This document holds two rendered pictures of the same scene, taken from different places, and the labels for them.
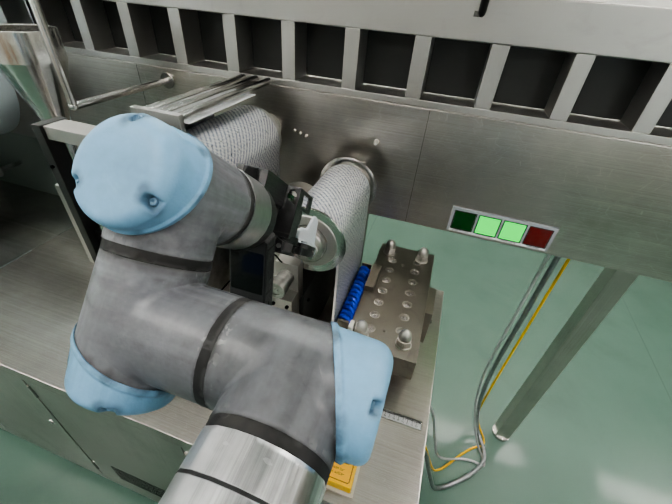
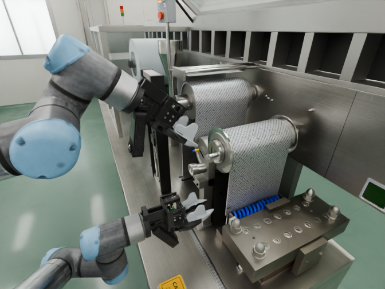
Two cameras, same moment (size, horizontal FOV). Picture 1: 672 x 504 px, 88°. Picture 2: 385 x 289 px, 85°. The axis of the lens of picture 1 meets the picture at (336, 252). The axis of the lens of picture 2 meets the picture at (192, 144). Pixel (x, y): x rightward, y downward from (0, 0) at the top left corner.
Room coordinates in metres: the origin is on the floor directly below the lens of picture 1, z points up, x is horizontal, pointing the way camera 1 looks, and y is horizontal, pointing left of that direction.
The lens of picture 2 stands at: (0.11, -0.33, 1.59)
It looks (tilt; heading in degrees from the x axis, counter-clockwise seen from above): 29 degrees down; 49
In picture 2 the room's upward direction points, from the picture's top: straight up
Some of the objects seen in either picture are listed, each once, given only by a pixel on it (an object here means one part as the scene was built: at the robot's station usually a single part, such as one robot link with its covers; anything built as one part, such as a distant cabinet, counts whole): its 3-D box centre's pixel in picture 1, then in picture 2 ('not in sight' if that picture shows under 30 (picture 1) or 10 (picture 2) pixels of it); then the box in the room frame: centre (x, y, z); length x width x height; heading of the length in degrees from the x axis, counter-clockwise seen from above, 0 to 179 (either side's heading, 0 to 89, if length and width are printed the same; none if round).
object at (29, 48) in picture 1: (24, 43); (170, 46); (0.85, 0.72, 1.50); 0.14 x 0.14 x 0.06
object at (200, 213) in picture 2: not in sight; (200, 211); (0.42, 0.00, 1.11); 0.09 x 0.03 x 0.06; 156
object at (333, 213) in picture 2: (423, 254); (334, 211); (0.80, -0.25, 1.05); 0.04 x 0.04 x 0.04
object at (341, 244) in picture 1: (309, 240); (219, 150); (0.55, 0.05, 1.25); 0.15 x 0.01 x 0.15; 75
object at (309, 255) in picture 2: (427, 314); (309, 257); (0.65, -0.26, 0.96); 0.10 x 0.03 x 0.11; 165
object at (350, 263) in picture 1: (350, 265); (256, 184); (0.65, -0.04, 1.11); 0.23 x 0.01 x 0.18; 165
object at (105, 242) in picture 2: not in sight; (105, 239); (0.17, 0.10, 1.11); 0.11 x 0.08 x 0.09; 165
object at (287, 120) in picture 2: (347, 185); (280, 135); (0.80, -0.01, 1.25); 0.15 x 0.01 x 0.15; 75
